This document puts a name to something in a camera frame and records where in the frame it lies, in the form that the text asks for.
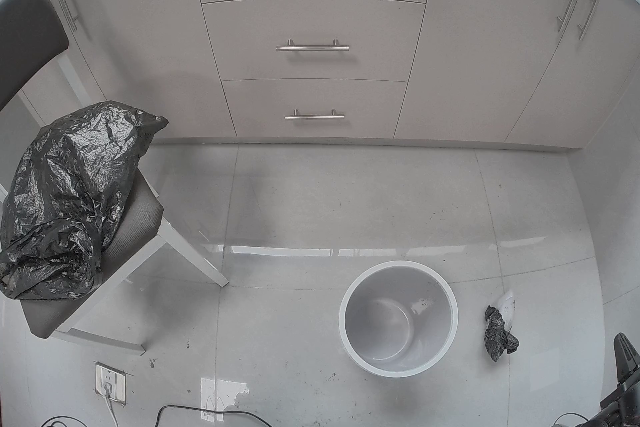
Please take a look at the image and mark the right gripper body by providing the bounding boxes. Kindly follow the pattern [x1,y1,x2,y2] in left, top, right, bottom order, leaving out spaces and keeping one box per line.
[599,381,640,427]

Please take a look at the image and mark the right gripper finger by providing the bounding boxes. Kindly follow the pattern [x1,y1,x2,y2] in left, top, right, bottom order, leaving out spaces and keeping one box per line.
[614,332,640,386]

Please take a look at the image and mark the white paper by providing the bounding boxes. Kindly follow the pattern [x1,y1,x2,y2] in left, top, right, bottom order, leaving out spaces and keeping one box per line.
[492,291,517,331]

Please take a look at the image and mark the black plastic bag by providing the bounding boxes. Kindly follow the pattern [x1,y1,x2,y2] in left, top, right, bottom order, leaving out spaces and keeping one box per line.
[0,101,169,301]

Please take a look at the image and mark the crumpled black plastic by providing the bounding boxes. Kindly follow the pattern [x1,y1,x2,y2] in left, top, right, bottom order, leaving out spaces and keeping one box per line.
[483,306,520,362]

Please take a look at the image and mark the white trash bin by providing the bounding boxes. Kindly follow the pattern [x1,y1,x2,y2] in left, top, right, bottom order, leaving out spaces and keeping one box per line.
[339,260,459,377]

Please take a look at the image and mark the beige cabinet with drawers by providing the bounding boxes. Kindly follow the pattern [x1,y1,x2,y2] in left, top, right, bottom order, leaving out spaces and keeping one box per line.
[0,0,640,151]

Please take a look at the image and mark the dark grey white-legged chair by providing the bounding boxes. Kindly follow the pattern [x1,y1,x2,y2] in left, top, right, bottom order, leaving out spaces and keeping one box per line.
[0,0,230,356]

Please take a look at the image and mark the black cable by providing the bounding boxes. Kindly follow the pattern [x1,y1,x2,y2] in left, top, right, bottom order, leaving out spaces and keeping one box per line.
[156,405,273,427]

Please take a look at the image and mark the white cable with plug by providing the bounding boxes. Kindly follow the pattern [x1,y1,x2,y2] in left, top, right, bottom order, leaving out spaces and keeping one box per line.
[99,380,121,427]

